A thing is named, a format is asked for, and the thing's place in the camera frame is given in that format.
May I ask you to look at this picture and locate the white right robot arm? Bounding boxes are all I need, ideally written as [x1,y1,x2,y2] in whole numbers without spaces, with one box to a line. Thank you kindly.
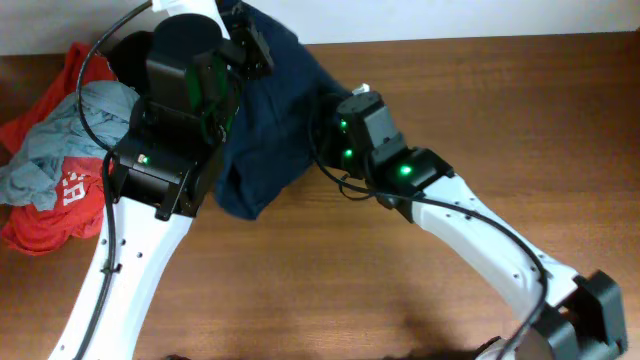
[308,89,628,360]

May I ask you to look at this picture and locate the red printed t-shirt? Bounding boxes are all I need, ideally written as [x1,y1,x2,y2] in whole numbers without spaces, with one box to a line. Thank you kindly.
[1,43,104,255]

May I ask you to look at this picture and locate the grey t-shirt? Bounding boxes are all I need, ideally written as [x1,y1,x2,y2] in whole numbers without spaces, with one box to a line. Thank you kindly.
[1,81,139,210]

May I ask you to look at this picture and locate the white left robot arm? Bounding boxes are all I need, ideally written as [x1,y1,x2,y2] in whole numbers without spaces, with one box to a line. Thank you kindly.
[52,1,273,359]

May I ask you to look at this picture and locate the navy blue shorts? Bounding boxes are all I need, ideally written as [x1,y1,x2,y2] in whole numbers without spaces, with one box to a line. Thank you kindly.
[214,1,351,220]

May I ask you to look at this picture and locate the black garment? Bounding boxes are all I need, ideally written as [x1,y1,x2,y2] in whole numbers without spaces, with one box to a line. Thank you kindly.
[106,31,153,95]

